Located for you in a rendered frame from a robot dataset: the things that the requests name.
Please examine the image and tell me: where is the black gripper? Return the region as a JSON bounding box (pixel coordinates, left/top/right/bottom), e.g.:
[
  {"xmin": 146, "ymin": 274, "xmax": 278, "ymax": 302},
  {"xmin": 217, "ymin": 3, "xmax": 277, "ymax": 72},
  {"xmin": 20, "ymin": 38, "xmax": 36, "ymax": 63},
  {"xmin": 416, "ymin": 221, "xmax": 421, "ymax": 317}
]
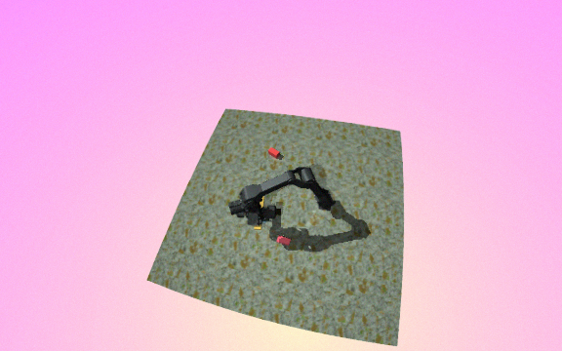
[{"xmin": 236, "ymin": 205, "xmax": 276, "ymax": 219}]

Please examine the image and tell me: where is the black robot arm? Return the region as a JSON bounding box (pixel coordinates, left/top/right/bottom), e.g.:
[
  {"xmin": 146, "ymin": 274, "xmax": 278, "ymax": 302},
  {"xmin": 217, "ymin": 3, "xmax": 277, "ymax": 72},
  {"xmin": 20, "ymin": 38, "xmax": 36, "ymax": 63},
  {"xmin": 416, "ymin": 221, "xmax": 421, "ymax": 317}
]
[{"xmin": 228, "ymin": 167, "xmax": 334, "ymax": 226}]

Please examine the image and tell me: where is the red block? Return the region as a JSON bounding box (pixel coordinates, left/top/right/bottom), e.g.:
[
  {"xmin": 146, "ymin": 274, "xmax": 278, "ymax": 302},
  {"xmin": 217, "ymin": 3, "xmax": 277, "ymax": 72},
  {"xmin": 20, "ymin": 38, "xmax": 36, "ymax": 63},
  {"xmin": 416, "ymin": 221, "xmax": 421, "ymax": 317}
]
[{"xmin": 268, "ymin": 147, "xmax": 280, "ymax": 159}]

